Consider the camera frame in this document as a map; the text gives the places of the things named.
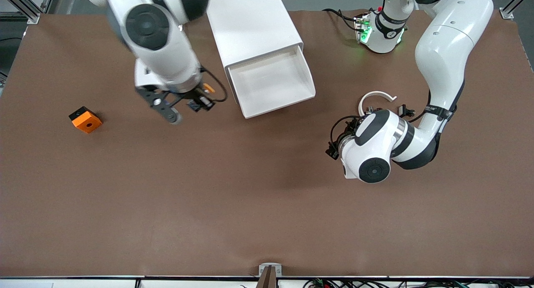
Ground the white half-ring clamp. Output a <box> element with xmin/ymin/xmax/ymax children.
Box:
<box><xmin>358</xmin><ymin>91</ymin><xmax>398</xmax><ymax>117</ymax></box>

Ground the cable bundle under table edge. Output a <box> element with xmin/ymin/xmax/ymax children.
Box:
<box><xmin>305</xmin><ymin>278</ymin><xmax>518</xmax><ymax>288</ymax></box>

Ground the orange cap push button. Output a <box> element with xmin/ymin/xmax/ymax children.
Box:
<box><xmin>188</xmin><ymin>83</ymin><xmax>216</xmax><ymax>112</ymax></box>

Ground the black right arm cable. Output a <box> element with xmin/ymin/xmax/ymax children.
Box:
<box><xmin>199</xmin><ymin>67</ymin><xmax>229</xmax><ymax>103</ymax></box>

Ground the aluminium frame post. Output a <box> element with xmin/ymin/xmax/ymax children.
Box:
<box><xmin>0</xmin><ymin>0</ymin><xmax>57</xmax><ymax>25</ymax></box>
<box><xmin>499</xmin><ymin>0</ymin><xmax>534</xmax><ymax>20</ymax></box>

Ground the white drawer cabinet housing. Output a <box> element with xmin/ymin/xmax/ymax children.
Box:
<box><xmin>206</xmin><ymin>0</ymin><xmax>304</xmax><ymax>115</ymax></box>

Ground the black base power cable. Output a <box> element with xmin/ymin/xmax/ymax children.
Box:
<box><xmin>322</xmin><ymin>8</ymin><xmax>361</xmax><ymax>32</ymax></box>

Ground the white plastic drawer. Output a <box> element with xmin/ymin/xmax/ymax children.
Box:
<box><xmin>227</xmin><ymin>45</ymin><xmax>316</xmax><ymax>119</ymax></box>

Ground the orange black button box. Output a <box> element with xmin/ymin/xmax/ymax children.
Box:
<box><xmin>68</xmin><ymin>106</ymin><xmax>103</xmax><ymax>134</ymax></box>

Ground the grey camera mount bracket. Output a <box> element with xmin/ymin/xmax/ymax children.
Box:
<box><xmin>259</xmin><ymin>263</ymin><xmax>283</xmax><ymax>288</ymax></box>

